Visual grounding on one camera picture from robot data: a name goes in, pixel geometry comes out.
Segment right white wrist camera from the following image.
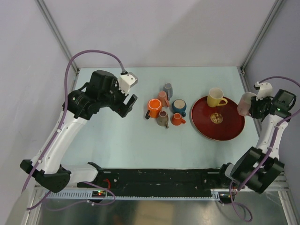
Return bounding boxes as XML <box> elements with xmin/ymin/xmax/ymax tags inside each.
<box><xmin>254</xmin><ymin>82</ymin><xmax>273</xmax><ymax>100</ymax></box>

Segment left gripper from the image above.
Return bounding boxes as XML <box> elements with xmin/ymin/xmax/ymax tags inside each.
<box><xmin>99</xmin><ymin>76</ymin><xmax>137</xmax><ymax>117</ymax></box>

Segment blue mug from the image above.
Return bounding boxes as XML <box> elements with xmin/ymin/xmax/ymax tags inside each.
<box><xmin>172</xmin><ymin>99</ymin><xmax>187</xmax><ymax>117</ymax></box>

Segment brown grey mug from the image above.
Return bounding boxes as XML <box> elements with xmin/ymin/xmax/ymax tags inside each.
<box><xmin>157</xmin><ymin>110</ymin><xmax>169</xmax><ymax>128</ymax></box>

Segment left aluminium frame post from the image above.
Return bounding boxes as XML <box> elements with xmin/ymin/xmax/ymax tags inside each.
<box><xmin>35</xmin><ymin>0</ymin><xmax>72</xmax><ymax>61</ymax></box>

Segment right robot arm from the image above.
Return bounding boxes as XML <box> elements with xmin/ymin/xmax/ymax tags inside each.
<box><xmin>216</xmin><ymin>89</ymin><xmax>296</xmax><ymax>194</ymax></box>

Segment large orange mug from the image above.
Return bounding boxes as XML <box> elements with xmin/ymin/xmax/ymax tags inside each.
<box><xmin>145</xmin><ymin>98</ymin><xmax>162</xmax><ymax>120</ymax></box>

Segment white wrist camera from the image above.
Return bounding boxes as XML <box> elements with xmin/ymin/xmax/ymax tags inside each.
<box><xmin>254</xmin><ymin>82</ymin><xmax>273</xmax><ymax>100</ymax></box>
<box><xmin>118</xmin><ymin>72</ymin><xmax>138</xmax><ymax>95</ymax></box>

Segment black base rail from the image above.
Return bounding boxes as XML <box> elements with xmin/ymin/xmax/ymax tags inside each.
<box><xmin>92</xmin><ymin>168</ymin><xmax>231</xmax><ymax>198</ymax></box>

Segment white slotted cable duct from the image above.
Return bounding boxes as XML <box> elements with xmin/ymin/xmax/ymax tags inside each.
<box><xmin>47</xmin><ymin>190</ymin><xmax>220</xmax><ymax>201</ymax></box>

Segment grey purple mug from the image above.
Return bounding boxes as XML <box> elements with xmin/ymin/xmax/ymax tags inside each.
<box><xmin>163</xmin><ymin>83</ymin><xmax>173</xmax><ymax>100</ymax></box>

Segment salmon mug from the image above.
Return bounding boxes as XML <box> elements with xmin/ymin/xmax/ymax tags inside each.
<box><xmin>157</xmin><ymin>90</ymin><xmax>170</xmax><ymax>107</ymax></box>

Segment small orange mug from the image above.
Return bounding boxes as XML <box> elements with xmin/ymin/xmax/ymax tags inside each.
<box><xmin>171</xmin><ymin>113</ymin><xmax>186</xmax><ymax>126</ymax></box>

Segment red round tray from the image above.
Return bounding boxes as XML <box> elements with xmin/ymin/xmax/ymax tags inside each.
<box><xmin>191</xmin><ymin>97</ymin><xmax>245</xmax><ymax>141</ymax></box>

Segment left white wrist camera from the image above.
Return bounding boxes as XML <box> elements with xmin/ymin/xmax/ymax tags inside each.
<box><xmin>118</xmin><ymin>72</ymin><xmax>138</xmax><ymax>95</ymax></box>

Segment right aluminium frame post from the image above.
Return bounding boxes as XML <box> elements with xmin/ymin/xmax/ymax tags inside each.
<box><xmin>240</xmin><ymin>0</ymin><xmax>286</xmax><ymax>71</ymax></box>

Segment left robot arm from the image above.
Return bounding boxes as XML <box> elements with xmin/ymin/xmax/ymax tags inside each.
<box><xmin>20</xmin><ymin>70</ymin><xmax>138</xmax><ymax>193</ymax></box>

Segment aluminium frame post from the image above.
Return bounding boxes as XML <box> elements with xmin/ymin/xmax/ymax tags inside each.
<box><xmin>240</xmin><ymin>0</ymin><xmax>286</xmax><ymax>71</ymax></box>
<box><xmin>35</xmin><ymin>0</ymin><xmax>72</xmax><ymax>61</ymax></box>

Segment pink mug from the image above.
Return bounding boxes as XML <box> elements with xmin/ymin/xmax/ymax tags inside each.
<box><xmin>237</xmin><ymin>92</ymin><xmax>256</xmax><ymax>117</ymax></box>

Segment yellow mug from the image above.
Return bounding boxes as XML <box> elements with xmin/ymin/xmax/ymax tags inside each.
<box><xmin>207</xmin><ymin>88</ymin><xmax>228</xmax><ymax>108</ymax></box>

